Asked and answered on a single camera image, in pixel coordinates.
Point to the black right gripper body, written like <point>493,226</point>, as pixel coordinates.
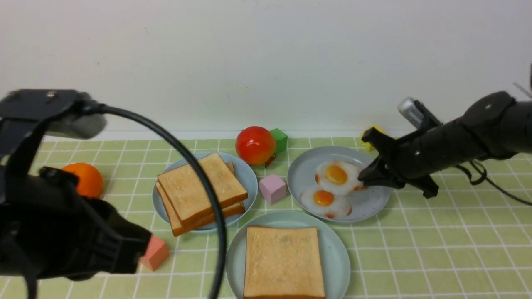
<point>471,136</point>

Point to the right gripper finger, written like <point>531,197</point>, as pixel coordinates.
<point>378,173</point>
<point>384,144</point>

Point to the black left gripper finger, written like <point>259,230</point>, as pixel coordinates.
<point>133,241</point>

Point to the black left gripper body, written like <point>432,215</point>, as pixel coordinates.
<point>48,230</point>

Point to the fried egg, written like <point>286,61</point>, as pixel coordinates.
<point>325,204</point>
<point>339,177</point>

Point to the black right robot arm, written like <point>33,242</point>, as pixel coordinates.
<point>514,135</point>

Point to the yellow cube block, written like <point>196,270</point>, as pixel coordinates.
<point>367,145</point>

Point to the salmon red cube block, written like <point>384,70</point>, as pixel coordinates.
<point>156,253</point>

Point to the orange mandarin fruit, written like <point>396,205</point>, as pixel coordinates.
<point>90,180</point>

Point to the blue-grey egg plate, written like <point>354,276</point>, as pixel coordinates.
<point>365,203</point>

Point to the teal empty plate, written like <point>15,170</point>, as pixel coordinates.
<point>335,261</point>

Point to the green cube block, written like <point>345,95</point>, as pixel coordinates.
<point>281,140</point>

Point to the pink-lilac cube block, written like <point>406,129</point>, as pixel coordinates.
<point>273,188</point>

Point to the red tomato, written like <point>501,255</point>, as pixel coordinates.
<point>256,146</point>

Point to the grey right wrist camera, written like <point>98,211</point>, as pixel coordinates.
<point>417,114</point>

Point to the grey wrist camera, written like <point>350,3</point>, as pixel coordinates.
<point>82,123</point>
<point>417,114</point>

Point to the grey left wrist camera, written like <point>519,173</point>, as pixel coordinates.
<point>82,123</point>

